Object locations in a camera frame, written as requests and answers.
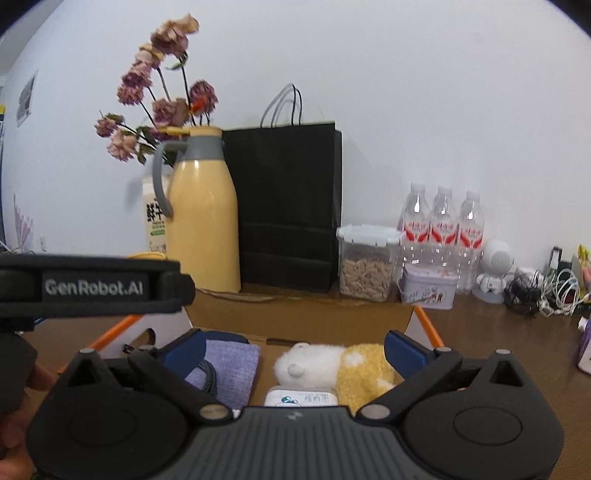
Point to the yellow ceramic mug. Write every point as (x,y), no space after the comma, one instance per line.
(148,256)

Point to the white robot figurine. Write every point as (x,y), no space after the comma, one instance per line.
(496,261)

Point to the water bottle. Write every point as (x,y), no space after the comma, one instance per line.
(444,227)
(471,234)
(415,225)

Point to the red cardboard box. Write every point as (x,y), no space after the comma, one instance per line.
(276,323)

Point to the black paper shopping bag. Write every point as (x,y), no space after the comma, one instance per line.
(289,185)

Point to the water bottle right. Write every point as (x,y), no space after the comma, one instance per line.
(471,234)

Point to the white milk carton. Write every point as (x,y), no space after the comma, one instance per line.
(154,218)

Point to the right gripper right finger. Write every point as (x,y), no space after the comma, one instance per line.
(425,372)

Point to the white yellow plush toy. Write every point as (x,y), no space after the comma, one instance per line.
(358,374)

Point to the clear food container with snacks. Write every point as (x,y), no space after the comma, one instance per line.
(367,257)

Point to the purple grey fabric pouch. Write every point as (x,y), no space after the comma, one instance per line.
(227,372)

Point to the small white tin box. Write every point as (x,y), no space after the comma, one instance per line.
(428,286)

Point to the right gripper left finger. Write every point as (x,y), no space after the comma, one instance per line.
(177,383)

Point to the person left hand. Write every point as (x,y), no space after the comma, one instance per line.
(17,464)

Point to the water bottle middle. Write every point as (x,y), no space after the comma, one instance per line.
(444,227)

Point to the water bottle left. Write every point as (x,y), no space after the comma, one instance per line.
(415,225)

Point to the purple tissue pack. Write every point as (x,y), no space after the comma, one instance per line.
(584,351)

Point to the dried pink rose bouquet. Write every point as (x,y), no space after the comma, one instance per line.
(156,81)

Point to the yellow thermos jug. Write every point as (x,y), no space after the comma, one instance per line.
(195,192)

